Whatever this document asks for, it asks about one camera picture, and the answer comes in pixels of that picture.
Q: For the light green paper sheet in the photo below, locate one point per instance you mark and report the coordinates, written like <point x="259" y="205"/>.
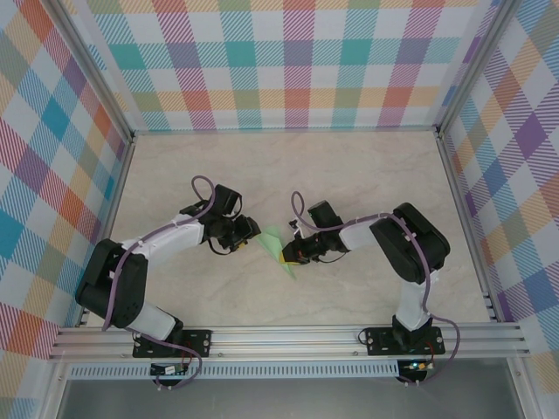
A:
<point x="271" y="244"/>

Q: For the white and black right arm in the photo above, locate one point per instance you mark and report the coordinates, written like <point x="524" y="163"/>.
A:
<point x="356" y="233"/>

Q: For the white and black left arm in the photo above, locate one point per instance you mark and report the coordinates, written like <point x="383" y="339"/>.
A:
<point x="174" y="238"/>

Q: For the grey metal panel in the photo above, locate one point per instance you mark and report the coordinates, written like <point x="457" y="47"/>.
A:
<point x="284" y="399"/>

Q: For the small black circuit board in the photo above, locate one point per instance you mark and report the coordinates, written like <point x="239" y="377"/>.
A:
<point x="168" y="370"/>

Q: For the small green-lit circuit board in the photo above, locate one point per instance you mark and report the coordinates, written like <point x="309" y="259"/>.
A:
<point x="417" y="366"/>

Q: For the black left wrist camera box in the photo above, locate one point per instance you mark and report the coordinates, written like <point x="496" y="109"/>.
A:
<point x="227" y="198"/>

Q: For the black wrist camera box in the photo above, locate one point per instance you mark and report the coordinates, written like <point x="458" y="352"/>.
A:
<point x="227" y="198"/>
<point x="325" y="214"/>

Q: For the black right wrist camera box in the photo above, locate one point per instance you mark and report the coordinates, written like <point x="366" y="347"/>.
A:
<point x="325" y="214"/>

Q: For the wide slotted aluminium base rail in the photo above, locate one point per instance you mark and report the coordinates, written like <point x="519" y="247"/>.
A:
<point x="284" y="340"/>

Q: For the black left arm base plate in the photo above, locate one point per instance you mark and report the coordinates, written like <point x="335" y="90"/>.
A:
<point x="198" y="342"/>

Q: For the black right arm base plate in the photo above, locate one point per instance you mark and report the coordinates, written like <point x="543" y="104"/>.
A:
<point x="380" y="345"/>

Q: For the aluminium side rail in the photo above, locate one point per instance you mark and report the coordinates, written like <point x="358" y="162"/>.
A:
<point x="109" y="218"/>
<point x="465" y="218"/>

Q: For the aluminium frame post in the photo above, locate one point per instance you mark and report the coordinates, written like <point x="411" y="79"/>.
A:
<point x="94" y="65"/>
<point x="477" y="65"/>

